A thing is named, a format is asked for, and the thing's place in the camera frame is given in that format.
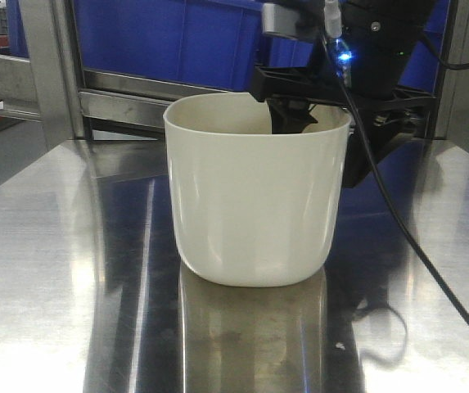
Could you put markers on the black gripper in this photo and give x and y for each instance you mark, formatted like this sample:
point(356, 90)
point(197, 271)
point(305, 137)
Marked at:
point(361, 50)

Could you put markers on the white plastic bin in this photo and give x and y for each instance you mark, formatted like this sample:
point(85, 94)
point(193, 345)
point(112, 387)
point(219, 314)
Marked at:
point(252, 208)

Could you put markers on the blue crate right background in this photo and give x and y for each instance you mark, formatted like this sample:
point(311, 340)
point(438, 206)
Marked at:
point(420, 72)

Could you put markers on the blue crate background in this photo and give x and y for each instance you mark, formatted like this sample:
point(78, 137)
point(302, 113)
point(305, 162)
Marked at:
point(420, 72)
point(207, 43)

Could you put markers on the blue crate left background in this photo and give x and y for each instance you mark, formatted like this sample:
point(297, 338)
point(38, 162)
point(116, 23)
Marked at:
point(207, 43)

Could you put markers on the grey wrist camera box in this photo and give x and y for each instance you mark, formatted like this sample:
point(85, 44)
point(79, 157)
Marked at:
point(296, 20)

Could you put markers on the steel shelf frame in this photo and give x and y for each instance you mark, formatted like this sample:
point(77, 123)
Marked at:
point(44, 38)

